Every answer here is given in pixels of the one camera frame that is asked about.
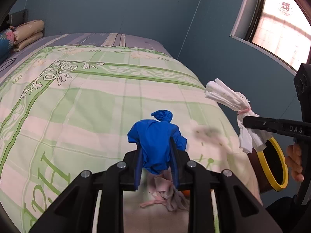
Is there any blue plastic bag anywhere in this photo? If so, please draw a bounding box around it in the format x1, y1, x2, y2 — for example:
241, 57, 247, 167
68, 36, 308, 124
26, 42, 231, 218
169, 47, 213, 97
128, 110, 187, 175

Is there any beige floral pillow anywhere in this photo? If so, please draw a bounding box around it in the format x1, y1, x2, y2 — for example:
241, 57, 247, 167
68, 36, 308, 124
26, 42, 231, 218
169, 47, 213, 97
10, 19, 45, 52

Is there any blue floral pillow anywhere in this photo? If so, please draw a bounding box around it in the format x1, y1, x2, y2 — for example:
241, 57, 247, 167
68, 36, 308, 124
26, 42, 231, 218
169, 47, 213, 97
0, 28, 14, 63

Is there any green white patterned quilt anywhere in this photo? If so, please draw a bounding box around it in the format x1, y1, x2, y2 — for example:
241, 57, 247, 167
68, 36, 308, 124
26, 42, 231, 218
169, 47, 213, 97
1, 45, 260, 232

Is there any person's right hand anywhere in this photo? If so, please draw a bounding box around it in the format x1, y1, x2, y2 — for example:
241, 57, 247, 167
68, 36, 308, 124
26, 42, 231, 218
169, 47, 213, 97
285, 143, 304, 183

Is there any white pleated paper bundle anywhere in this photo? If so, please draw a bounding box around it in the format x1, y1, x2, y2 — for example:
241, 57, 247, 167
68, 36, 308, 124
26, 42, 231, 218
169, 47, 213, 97
204, 78, 273, 154

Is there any dark grey headboard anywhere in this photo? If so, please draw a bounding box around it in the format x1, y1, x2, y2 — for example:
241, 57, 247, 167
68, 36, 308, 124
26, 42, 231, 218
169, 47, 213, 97
4, 9, 28, 27

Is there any yellow rimmed black trash bin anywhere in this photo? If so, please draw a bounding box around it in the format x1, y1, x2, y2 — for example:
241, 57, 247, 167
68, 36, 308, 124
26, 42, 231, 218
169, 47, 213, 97
248, 137, 289, 194

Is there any black cable on bed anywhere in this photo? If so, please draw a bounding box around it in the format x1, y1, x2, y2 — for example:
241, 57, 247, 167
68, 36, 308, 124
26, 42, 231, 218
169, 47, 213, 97
0, 57, 17, 73

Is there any grey striped bed sheet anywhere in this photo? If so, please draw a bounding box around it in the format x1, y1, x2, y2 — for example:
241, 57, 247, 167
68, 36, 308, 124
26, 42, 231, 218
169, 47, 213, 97
1, 33, 169, 78

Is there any window with dark frame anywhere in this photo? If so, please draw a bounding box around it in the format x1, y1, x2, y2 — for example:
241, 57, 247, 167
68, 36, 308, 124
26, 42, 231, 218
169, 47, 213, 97
230, 0, 310, 75

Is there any grey pink cloth bundle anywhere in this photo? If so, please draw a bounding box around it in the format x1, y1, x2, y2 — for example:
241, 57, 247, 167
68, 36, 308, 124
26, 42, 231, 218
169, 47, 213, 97
140, 169, 190, 211

